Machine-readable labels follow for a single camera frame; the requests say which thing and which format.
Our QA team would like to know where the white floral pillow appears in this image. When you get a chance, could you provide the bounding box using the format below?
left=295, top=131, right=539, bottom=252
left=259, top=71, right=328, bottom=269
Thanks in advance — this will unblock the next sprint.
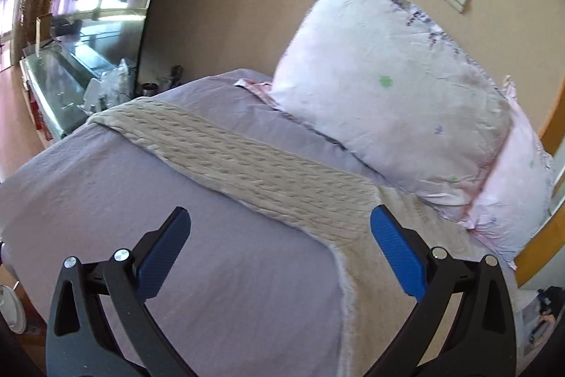
left=267, top=0, right=516, bottom=223

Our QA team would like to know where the cream cable-knit sweater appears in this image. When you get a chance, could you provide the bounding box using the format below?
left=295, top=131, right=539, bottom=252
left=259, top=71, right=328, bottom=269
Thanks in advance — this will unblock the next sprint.
left=89, top=98, right=487, bottom=376

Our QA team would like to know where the lilac bed sheet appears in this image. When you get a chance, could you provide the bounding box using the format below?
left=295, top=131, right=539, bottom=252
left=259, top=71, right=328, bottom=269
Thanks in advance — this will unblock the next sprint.
left=0, top=68, right=522, bottom=377

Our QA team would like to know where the glass-top side table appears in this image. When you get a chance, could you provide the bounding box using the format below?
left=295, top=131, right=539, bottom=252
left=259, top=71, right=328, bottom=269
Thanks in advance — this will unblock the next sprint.
left=20, top=39, right=118, bottom=142

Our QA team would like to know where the pink floral pillow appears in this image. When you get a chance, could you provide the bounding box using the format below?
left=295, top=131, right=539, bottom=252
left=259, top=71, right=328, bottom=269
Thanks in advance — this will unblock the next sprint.
left=460, top=77, right=554, bottom=267

